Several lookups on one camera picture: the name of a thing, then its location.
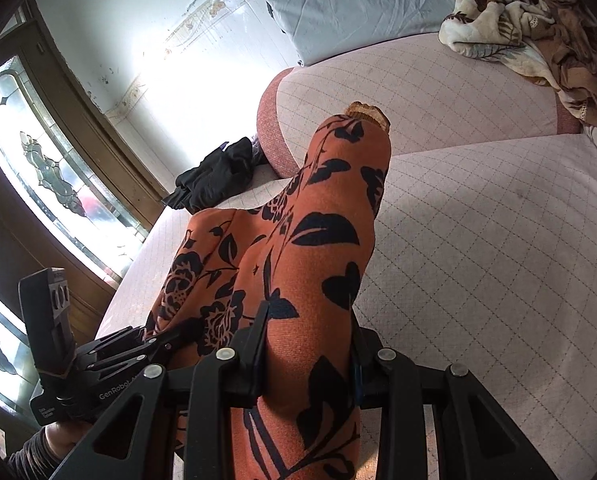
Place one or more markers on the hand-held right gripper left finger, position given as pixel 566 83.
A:
pixel 252 350

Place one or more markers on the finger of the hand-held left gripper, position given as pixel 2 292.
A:
pixel 143 355
pixel 123 337

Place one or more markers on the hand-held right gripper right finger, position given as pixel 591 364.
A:
pixel 357 382

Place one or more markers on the orange floral pants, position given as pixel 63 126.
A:
pixel 318 240

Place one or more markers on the person's left forearm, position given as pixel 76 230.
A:
pixel 28 460

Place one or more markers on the person's left hand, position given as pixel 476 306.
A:
pixel 66 439

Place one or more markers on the pink quilted mattress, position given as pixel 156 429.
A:
pixel 453 105
pixel 478 260

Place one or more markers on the black cloth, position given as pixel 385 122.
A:
pixel 218 175

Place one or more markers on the wooden door with patterned glass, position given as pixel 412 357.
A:
pixel 103 135

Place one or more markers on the grey pillow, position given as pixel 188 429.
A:
pixel 358 5

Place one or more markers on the beige brown floral blanket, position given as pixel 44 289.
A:
pixel 523 25

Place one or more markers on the faded floral wall sticker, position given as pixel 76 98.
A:
pixel 203 20

